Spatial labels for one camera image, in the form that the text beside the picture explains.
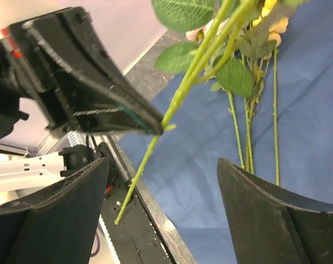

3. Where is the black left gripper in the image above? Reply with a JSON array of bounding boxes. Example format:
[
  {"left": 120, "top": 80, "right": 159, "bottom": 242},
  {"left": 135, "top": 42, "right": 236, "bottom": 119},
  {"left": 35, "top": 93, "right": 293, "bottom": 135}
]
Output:
[{"left": 0, "top": 24, "right": 59, "bottom": 139}]

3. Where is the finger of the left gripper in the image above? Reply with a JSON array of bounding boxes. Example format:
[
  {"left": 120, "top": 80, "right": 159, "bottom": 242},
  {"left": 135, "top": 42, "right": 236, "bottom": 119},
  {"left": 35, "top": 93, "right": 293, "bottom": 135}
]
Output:
[{"left": 23, "top": 7, "right": 163, "bottom": 135}]

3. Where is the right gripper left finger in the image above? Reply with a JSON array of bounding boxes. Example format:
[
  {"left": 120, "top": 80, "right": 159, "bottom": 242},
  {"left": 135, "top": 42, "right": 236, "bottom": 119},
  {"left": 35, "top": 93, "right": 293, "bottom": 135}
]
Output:
[{"left": 0, "top": 158, "right": 109, "bottom": 263}]

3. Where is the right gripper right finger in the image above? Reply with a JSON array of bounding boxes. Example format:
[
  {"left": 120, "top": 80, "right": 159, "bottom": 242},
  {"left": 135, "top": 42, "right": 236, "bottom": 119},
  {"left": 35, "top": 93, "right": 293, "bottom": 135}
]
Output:
[{"left": 217, "top": 158, "right": 333, "bottom": 263}]

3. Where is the blue wrapping paper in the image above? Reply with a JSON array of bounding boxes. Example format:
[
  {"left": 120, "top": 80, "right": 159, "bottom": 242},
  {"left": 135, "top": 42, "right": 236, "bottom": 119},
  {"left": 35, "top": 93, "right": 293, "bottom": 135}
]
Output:
[{"left": 118, "top": 0, "right": 333, "bottom": 264}]

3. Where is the cream white rose stem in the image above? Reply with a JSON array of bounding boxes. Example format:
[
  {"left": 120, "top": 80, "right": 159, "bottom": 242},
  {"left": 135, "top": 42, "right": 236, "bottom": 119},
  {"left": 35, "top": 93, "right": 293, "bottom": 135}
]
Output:
[{"left": 114, "top": 1, "right": 260, "bottom": 225}]

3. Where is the artificial flower bouquet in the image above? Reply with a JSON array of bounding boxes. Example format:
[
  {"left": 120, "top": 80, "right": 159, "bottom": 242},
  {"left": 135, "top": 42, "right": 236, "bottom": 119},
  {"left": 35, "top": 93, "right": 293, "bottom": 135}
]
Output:
[{"left": 188, "top": 0, "right": 293, "bottom": 186}]

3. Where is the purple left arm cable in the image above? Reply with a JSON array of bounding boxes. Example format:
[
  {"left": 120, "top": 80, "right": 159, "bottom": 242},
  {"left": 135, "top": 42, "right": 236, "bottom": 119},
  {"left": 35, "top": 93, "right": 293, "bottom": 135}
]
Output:
[{"left": 89, "top": 233, "right": 101, "bottom": 258}]

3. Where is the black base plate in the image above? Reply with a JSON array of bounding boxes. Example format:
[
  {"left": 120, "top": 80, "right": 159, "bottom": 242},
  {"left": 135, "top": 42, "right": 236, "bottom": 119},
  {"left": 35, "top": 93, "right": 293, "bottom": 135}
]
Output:
[{"left": 95, "top": 136, "right": 176, "bottom": 264}]

